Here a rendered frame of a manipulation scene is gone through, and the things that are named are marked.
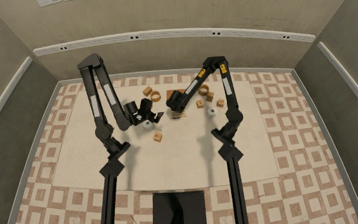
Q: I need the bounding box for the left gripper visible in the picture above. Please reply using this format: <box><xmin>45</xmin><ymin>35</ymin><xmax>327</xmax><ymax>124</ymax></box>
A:
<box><xmin>140</xmin><ymin>105</ymin><xmax>164</xmax><ymax>123</ymax></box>

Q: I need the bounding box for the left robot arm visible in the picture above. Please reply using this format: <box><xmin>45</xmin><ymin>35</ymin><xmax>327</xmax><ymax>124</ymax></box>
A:
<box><xmin>77</xmin><ymin>53</ymin><xmax>153</xmax><ymax>160</ymax></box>

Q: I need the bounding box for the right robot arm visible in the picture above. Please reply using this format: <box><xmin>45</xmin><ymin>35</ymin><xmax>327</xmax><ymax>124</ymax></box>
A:
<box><xmin>166</xmin><ymin>56</ymin><xmax>244</xmax><ymax>144</ymax></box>

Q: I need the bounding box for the small wooden pallet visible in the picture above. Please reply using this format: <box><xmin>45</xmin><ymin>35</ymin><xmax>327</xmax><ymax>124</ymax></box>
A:
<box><xmin>171</xmin><ymin>110</ymin><xmax>186</xmax><ymax>119</ymax></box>

